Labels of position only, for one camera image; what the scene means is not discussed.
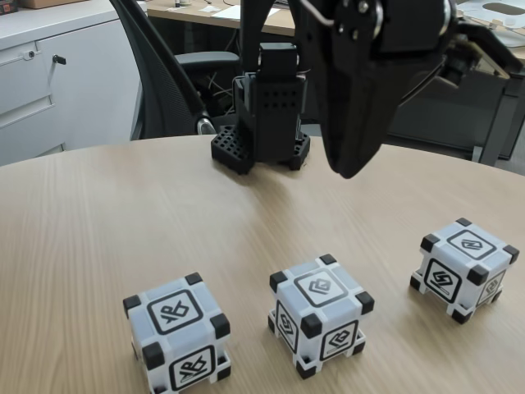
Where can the white cube lightning glyph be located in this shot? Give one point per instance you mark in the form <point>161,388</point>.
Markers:
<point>463,267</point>

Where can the white cube layered squares glyph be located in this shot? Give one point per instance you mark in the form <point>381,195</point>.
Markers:
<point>320,312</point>

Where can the white laptop stand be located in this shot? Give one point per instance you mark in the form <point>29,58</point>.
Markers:
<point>500,10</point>

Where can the white paper sheet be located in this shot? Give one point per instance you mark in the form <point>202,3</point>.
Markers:
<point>227,13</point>

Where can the black mesh office chair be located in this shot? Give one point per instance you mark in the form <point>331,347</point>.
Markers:
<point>164,90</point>

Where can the wooden office desk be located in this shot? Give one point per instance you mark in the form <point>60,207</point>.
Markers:
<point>184,16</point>

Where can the white filing cabinet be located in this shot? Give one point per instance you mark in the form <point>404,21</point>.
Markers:
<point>82,102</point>

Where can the white cube crossed glyph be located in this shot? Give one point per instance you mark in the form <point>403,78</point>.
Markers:
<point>176,328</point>

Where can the black cabinet key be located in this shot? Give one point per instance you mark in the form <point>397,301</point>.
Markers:
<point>59,59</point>

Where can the brown cardboard box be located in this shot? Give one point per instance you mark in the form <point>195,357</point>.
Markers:
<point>49,3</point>

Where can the black gripper camera with mount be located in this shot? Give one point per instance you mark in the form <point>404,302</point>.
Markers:
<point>484,45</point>

